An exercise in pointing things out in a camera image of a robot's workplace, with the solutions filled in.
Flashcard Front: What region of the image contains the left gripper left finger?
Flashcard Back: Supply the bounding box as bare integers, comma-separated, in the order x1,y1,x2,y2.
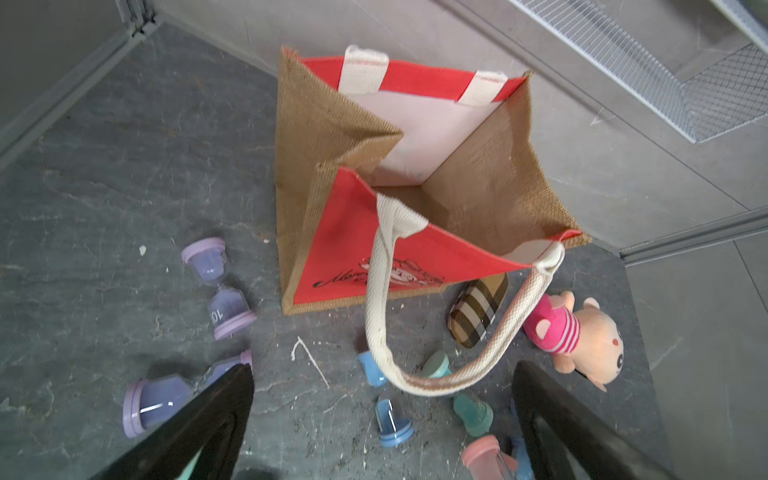
93,365,254,479

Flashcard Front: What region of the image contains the plaid glasses case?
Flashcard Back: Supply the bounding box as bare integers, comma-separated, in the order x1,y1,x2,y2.
447,273,509,349

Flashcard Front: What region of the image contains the red burlap canvas bag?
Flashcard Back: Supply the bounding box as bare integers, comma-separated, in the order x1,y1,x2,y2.
275,47,590,397

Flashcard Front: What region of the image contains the white wire mesh basket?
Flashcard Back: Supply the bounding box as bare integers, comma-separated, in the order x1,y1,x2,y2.
509,0,768,145

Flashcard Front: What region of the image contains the purple hourglass near bag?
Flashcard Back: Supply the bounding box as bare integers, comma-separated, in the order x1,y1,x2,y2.
181,237,257,340

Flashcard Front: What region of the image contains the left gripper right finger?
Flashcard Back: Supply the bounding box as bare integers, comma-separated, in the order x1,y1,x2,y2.
512,361,675,479

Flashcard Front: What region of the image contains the green hourglass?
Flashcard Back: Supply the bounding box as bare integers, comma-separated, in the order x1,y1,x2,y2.
420,351,494,438

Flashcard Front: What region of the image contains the pink plush pig doll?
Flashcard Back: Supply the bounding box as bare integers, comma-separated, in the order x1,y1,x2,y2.
523,291,624,391

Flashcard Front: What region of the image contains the pink hourglass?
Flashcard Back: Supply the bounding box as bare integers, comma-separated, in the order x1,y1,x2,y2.
461,435,518,480

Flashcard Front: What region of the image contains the purple hourglass lying left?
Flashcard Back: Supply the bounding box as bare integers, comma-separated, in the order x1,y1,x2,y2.
122,349,253,438

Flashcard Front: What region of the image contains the blue hourglass centre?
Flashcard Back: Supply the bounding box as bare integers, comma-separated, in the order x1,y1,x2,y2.
358,351,414,448

